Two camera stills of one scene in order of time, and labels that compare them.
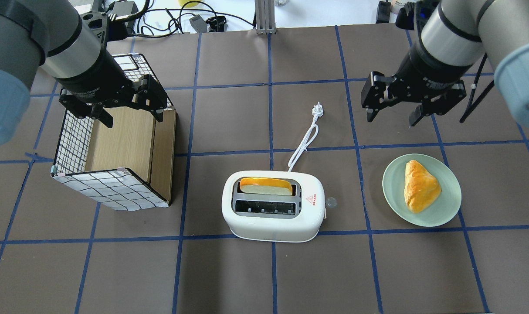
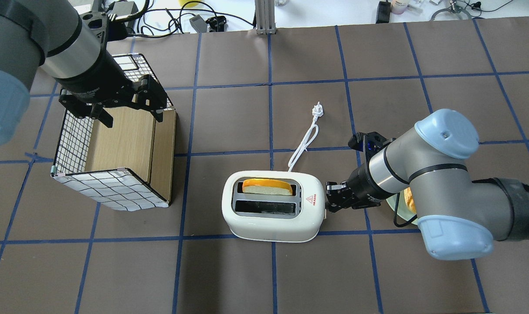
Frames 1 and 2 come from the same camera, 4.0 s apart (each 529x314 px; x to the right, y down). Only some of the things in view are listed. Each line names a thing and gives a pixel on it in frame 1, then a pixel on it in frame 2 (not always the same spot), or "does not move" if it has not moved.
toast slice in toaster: (266, 186) does not move
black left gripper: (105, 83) does not move
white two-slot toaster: (274, 206) does not move
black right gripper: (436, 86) → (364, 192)
